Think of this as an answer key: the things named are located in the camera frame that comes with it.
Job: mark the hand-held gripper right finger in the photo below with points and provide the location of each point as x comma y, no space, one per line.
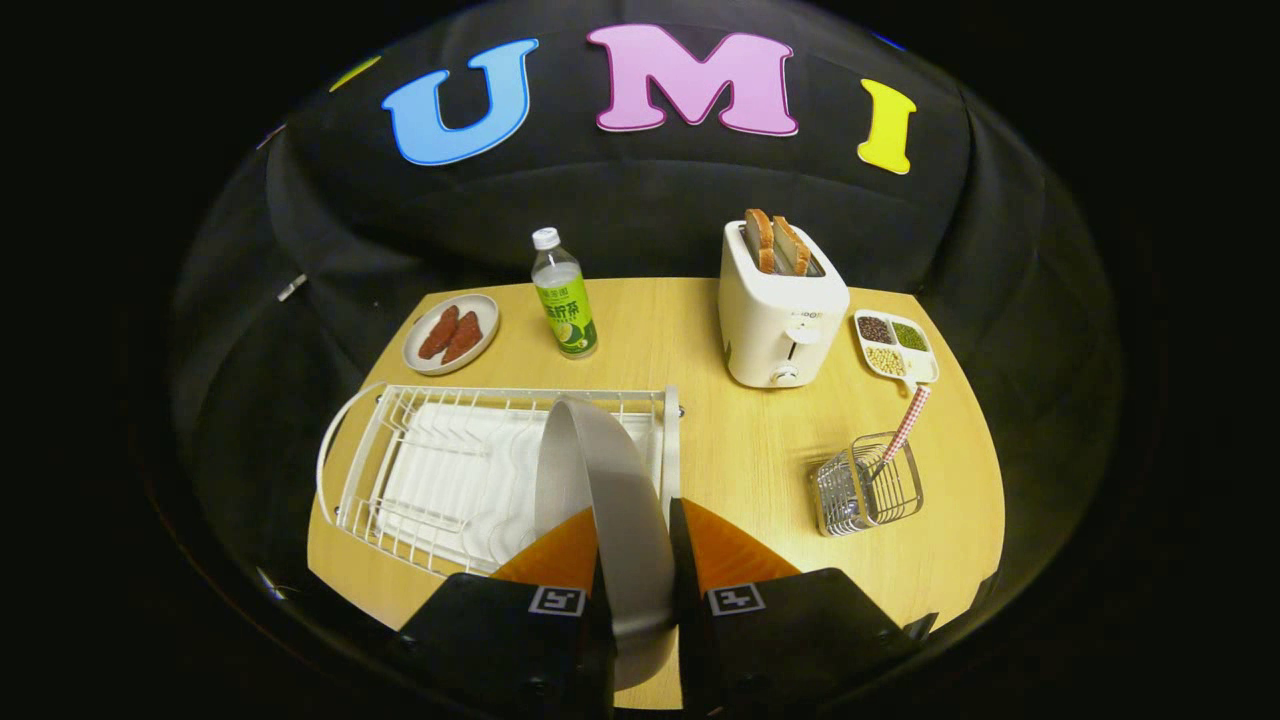
682,620

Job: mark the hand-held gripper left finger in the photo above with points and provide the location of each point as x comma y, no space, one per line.
500,650

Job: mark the grey round plate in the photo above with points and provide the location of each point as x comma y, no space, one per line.
620,500

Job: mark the small beige meat plate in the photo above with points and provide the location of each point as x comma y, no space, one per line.
425,360

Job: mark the white divided bean dish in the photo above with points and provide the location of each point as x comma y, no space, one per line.
925,368

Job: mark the white drip tray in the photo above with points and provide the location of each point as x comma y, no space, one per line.
450,480

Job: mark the white toaster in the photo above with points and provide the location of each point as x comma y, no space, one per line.
770,330

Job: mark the red meat piece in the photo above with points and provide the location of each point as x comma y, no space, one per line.
438,333
463,338

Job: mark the green label drink bottle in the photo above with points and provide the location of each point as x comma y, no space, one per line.
567,310

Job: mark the small white tag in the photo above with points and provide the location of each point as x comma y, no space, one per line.
292,288

